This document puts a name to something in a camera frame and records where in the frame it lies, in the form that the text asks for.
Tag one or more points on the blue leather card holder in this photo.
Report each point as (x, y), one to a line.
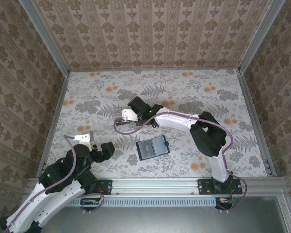
(158, 145)

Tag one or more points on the black VIP card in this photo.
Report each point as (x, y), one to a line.
(146, 148)

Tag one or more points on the aluminium table side rail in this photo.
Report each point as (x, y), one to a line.
(53, 121)
(256, 121)

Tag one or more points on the aluminium frame post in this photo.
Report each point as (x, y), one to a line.
(259, 36)
(46, 36)

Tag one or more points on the aluminium table back rail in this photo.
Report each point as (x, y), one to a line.
(155, 70)

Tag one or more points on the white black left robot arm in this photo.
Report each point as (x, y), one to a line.
(63, 201)

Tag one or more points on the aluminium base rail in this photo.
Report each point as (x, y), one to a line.
(155, 187)

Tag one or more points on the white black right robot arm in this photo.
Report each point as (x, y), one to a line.
(174, 120)

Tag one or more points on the grey metal panel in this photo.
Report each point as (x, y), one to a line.
(155, 221)

